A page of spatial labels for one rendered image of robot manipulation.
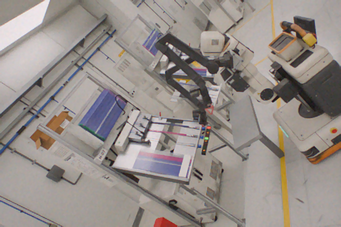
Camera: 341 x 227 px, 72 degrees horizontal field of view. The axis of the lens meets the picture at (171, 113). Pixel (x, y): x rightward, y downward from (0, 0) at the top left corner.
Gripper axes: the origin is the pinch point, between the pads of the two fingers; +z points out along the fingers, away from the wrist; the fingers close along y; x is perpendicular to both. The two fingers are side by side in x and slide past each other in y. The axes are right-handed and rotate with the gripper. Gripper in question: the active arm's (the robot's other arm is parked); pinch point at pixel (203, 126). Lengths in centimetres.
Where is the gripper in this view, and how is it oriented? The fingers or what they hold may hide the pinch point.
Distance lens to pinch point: 230.6
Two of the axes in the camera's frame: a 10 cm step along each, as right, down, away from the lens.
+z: 1.1, 7.1, 7.0
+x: 9.6, 1.2, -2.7
